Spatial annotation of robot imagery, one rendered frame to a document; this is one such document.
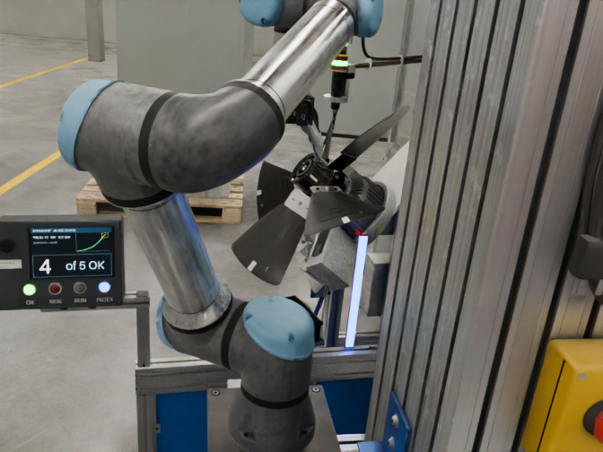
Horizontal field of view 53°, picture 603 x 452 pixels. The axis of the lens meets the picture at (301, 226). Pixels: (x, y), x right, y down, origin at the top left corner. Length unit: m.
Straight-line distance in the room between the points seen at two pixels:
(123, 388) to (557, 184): 2.53
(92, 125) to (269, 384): 0.49
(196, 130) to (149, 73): 8.46
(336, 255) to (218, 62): 7.21
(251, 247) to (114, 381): 1.28
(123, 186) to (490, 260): 0.43
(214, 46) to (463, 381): 8.36
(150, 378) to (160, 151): 0.97
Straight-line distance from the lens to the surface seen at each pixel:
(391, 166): 2.11
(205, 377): 1.59
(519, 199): 0.56
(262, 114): 0.71
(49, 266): 1.39
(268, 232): 1.88
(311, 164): 1.86
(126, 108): 0.72
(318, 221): 1.62
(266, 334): 0.95
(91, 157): 0.75
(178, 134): 0.67
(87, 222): 1.36
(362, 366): 1.67
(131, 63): 9.19
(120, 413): 2.79
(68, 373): 3.06
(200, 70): 8.94
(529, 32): 0.54
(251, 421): 1.06
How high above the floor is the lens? 1.77
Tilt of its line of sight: 23 degrees down
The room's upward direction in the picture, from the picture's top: 5 degrees clockwise
